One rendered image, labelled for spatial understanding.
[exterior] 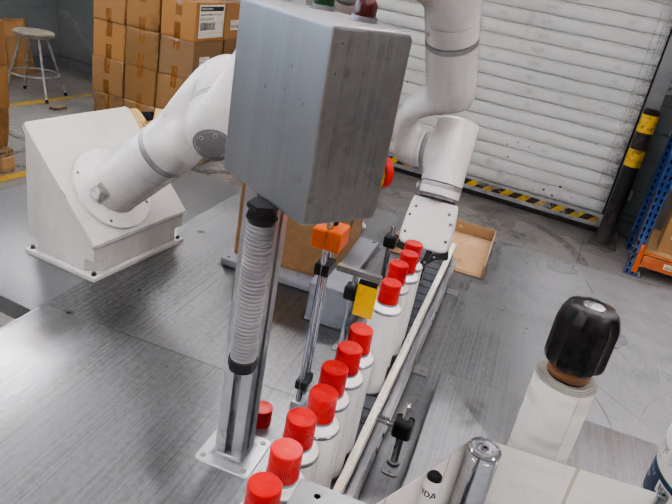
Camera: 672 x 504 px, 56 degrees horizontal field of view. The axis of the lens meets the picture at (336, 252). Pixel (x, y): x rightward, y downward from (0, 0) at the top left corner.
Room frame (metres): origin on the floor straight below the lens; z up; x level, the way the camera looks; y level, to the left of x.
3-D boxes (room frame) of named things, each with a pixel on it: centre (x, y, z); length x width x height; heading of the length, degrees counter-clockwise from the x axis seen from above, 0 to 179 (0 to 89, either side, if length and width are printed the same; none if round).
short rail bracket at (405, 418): (0.77, -0.15, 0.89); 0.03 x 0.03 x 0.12; 75
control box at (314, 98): (0.66, 0.05, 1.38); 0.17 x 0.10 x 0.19; 40
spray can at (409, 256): (1.02, -0.13, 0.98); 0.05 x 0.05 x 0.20
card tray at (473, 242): (1.71, -0.31, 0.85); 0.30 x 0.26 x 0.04; 165
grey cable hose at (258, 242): (0.61, 0.08, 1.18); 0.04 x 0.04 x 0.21
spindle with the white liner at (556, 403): (0.75, -0.35, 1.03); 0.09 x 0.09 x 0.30
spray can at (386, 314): (0.89, -0.10, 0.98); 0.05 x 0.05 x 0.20
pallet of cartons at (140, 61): (4.87, 1.39, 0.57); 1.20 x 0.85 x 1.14; 161
